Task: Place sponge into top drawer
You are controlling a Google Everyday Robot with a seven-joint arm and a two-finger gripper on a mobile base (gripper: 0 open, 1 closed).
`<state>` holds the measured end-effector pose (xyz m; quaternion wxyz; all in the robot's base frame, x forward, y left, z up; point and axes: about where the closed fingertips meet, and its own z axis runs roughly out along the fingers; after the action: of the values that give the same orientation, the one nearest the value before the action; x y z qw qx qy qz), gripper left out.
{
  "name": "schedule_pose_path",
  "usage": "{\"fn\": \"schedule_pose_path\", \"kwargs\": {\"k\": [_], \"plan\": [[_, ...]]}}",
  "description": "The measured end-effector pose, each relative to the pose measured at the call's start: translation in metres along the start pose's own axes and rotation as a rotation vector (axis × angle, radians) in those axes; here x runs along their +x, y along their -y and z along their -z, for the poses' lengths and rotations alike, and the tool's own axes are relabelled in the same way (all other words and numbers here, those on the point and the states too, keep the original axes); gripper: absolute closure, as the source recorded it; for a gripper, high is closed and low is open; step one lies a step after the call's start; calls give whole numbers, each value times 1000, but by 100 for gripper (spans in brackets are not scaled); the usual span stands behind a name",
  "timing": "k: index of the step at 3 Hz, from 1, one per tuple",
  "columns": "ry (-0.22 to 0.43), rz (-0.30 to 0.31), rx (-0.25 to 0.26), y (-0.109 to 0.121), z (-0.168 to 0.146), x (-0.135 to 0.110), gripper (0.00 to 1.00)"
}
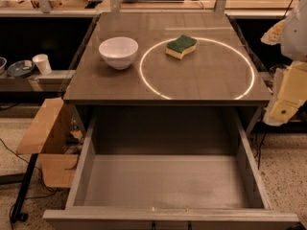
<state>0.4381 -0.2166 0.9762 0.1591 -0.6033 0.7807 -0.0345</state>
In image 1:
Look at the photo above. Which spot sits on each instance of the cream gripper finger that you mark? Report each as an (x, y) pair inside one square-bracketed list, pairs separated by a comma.
[(289, 94), (273, 34)]

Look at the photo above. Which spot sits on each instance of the black table leg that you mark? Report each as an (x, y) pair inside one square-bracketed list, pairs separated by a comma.
[(16, 214)]

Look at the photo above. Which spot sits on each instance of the cardboard box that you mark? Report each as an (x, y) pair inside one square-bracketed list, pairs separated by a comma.
[(47, 137)]

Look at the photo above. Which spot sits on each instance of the green and yellow sponge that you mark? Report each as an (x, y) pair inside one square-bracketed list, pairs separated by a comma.
[(181, 46)]

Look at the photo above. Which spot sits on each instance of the grey open top drawer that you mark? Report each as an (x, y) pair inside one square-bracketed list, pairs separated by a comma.
[(167, 168)]

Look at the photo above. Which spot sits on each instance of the white ceramic bowl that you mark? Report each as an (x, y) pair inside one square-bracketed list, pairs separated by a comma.
[(119, 52)]

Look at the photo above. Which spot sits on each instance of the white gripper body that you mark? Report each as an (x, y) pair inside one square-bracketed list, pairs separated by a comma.
[(295, 37)]

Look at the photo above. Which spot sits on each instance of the white paper cup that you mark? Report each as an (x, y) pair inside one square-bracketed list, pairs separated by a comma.
[(42, 63)]

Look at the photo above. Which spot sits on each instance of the blue bowl at left edge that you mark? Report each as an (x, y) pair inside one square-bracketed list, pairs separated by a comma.
[(3, 63)]

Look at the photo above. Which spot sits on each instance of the dark blue plate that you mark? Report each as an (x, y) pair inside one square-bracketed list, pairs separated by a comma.
[(21, 69)]

